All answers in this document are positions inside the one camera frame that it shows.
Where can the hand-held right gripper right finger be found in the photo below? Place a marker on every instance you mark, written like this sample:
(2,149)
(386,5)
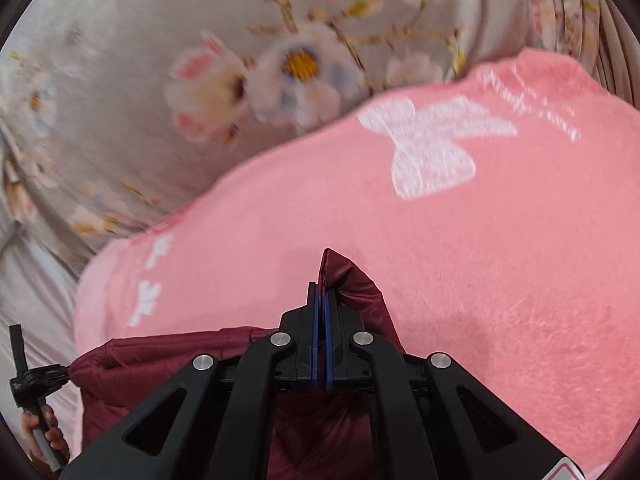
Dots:
(329,350)

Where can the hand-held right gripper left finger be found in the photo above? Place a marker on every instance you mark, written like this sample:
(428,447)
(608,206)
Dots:
(314,340)

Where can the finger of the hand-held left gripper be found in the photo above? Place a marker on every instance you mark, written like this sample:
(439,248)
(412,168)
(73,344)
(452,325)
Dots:
(60,372)

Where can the maroon puffer jacket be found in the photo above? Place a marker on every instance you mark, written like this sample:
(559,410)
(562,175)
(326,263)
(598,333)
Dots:
(125,375)

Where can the person's left hand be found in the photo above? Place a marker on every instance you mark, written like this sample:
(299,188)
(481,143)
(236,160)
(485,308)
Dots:
(31,427)

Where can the pink blanket with white print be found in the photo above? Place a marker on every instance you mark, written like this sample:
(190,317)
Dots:
(500,260)

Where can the grey floral quilt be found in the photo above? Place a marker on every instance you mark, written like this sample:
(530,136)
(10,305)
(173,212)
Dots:
(125,35)

